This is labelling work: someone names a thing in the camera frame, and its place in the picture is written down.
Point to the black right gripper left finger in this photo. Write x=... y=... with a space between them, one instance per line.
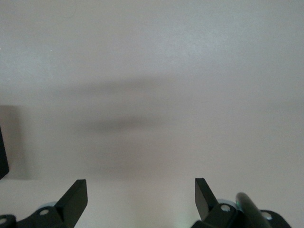
x=66 y=209

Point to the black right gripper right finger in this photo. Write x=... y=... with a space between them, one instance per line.
x=206 y=206

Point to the black rectangular plastic box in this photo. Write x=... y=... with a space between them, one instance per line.
x=2 y=156

